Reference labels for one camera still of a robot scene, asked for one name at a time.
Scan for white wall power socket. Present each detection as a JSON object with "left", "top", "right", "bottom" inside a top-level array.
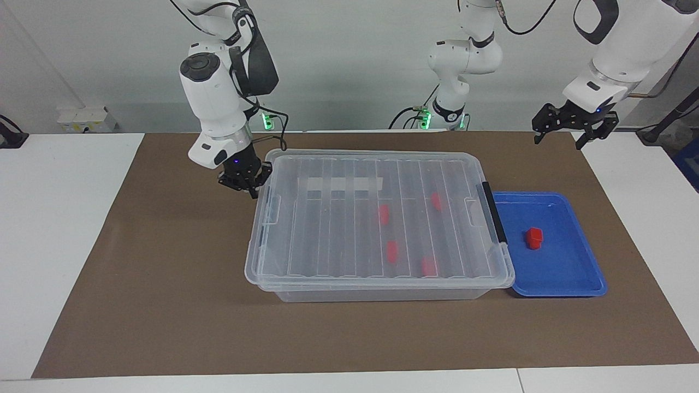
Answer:
[{"left": 57, "top": 105, "right": 119, "bottom": 134}]

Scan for black tripod stand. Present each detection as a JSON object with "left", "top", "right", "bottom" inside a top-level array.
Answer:
[{"left": 638, "top": 89, "right": 699, "bottom": 146}]

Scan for blue crate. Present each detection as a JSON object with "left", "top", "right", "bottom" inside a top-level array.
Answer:
[{"left": 671, "top": 136, "right": 699, "bottom": 193}]

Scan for brown paper table mat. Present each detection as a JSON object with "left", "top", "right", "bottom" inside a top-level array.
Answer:
[{"left": 32, "top": 131, "right": 699, "bottom": 379}]

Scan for clear plastic storage box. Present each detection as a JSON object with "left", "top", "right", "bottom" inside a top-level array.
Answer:
[{"left": 244, "top": 150, "right": 516, "bottom": 303}]

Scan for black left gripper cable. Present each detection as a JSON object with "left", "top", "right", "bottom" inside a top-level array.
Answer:
[{"left": 493, "top": 0, "right": 699, "bottom": 100}]

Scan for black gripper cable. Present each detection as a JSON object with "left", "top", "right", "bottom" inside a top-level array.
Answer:
[
  {"left": 493, "top": 0, "right": 699, "bottom": 100},
  {"left": 169, "top": 0, "right": 289, "bottom": 152}
]

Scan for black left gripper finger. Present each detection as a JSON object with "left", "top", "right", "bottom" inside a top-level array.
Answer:
[
  {"left": 576, "top": 113, "right": 619, "bottom": 151},
  {"left": 532, "top": 103, "right": 566, "bottom": 145}
]

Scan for black left base cables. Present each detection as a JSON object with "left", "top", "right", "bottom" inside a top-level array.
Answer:
[{"left": 389, "top": 86, "right": 439, "bottom": 130}]

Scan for clear ribbed plastic box lid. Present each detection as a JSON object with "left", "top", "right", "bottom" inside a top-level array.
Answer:
[{"left": 244, "top": 151, "right": 516, "bottom": 290}]

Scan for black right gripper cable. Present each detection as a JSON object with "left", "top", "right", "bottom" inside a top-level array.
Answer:
[{"left": 169, "top": 0, "right": 289, "bottom": 152}]

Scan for black box latch handle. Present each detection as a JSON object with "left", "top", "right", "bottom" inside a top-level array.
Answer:
[{"left": 477, "top": 182, "right": 508, "bottom": 245}]

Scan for blue plastic tray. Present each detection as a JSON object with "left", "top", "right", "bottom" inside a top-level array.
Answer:
[{"left": 490, "top": 191, "right": 608, "bottom": 297}]

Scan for black clamp with cable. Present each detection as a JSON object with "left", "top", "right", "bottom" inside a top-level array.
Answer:
[{"left": 0, "top": 114, "right": 29, "bottom": 150}]

